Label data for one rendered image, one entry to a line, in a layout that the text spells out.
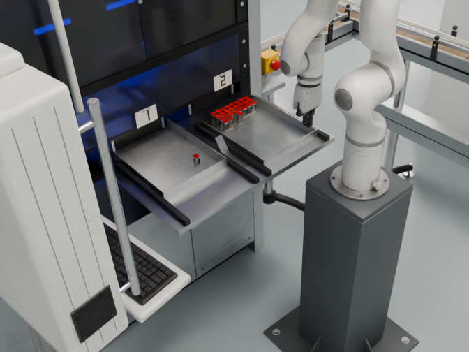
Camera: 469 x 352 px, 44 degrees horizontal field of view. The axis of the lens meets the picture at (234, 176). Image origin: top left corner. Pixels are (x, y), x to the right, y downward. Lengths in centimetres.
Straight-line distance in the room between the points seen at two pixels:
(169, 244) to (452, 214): 154
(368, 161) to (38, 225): 101
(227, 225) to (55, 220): 142
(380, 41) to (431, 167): 193
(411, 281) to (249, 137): 114
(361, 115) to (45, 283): 93
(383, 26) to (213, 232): 130
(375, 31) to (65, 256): 96
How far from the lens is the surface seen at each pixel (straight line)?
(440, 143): 281
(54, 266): 131
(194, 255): 253
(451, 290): 283
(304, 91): 187
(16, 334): 223
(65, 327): 145
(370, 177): 185
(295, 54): 174
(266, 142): 205
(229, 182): 188
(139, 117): 197
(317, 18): 173
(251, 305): 265
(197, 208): 179
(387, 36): 161
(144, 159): 202
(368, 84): 163
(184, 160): 198
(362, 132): 174
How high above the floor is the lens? 208
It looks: 39 degrees down
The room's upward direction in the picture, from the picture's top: 3 degrees counter-clockwise
